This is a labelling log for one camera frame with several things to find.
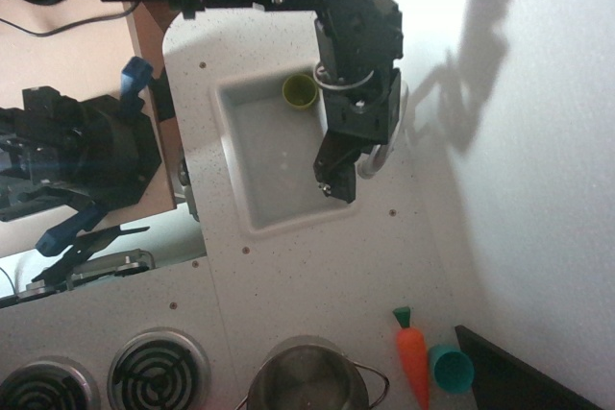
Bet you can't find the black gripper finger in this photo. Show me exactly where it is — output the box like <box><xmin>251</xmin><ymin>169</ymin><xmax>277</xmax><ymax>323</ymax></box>
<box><xmin>326</xmin><ymin>153</ymin><xmax>357</xmax><ymax>203</ymax></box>
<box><xmin>313</xmin><ymin>133</ymin><xmax>360</xmax><ymax>184</ymax></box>

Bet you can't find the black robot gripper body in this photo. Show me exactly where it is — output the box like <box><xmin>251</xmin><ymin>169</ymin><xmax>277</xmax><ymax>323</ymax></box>
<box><xmin>323</xmin><ymin>68</ymin><xmax>402</xmax><ymax>145</ymax></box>

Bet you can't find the silver curved faucet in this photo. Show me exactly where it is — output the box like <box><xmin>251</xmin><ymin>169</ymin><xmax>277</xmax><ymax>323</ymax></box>
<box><xmin>357</xmin><ymin>81</ymin><xmax>412</xmax><ymax>181</ymax></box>

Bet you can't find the white rectangular sink basin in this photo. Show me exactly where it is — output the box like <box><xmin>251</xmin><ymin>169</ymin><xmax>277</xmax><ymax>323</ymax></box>
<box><xmin>211</xmin><ymin>64</ymin><xmax>358</xmax><ymax>237</ymax></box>

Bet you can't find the green plastic cup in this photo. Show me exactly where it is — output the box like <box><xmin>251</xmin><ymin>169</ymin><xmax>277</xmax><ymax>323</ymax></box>
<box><xmin>282</xmin><ymin>73</ymin><xmax>319</xmax><ymax>110</ymax></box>

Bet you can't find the orange toy carrot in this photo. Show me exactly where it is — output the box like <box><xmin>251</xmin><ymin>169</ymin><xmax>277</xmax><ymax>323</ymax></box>
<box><xmin>393</xmin><ymin>306</ymin><xmax>430</xmax><ymax>410</ymax></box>

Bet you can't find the stainless steel pot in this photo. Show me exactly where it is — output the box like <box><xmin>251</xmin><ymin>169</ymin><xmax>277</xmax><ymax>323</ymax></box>
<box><xmin>236</xmin><ymin>344</ymin><xmax>390</xmax><ymax>410</ymax></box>

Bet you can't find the blue clamp upper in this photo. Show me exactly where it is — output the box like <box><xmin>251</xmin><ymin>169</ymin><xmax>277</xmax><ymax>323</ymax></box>
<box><xmin>120</xmin><ymin>57</ymin><xmax>153</xmax><ymax>117</ymax></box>

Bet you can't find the teal plastic cup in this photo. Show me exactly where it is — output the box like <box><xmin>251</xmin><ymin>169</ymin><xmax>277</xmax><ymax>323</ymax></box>
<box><xmin>428</xmin><ymin>345</ymin><xmax>475</xmax><ymax>395</ymax></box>

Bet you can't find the black panel corner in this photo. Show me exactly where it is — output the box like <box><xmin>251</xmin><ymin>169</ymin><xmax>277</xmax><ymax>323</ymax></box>
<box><xmin>455</xmin><ymin>325</ymin><xmax>599</xmax><ymax>410</ymax></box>

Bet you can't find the middle stove burner coil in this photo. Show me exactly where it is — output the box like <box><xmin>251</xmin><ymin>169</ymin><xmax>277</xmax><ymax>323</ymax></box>
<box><xmin>107</xmin><ymin>328</ymin><xmax>211</xmax><ymax>409</ymax></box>

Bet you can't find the stove burner coil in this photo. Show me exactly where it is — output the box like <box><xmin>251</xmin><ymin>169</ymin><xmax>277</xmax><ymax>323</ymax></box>
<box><xmin>1</xmin><ymin>356</ymin><xmax>101</xmax><ymax>410</ymax></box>
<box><xmin>107</xmin><ymin>328</ymin><xmax>211</xmax><ymax>409</ymax></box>

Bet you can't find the blue and black clamp lower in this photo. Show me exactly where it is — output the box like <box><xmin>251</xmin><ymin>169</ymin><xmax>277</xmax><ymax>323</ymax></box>
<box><xmin>31</xmin><ymin>204</ymin><xmax>149</xmax><ymax>287</ymax></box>

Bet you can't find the left stove burner coil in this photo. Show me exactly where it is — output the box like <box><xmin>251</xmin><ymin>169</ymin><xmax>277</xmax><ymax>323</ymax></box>
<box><xmin>1</xmin><ymin>356</ymin><xmax>101</xmax><ymax>410</ymax></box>

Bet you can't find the black camera mount rig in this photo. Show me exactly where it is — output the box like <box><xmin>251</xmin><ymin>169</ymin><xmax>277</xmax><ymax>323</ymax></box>
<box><xmin>1</xmin><ymin>86</ymin><xmax>161</xmax><ymax>222</ymax></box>

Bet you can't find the black cable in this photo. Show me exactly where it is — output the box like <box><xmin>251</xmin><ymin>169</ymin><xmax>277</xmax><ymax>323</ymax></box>
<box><xmin>0</xmin><ymin>0</ymin><xmax>141</xmax><ymax>38</ymax></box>

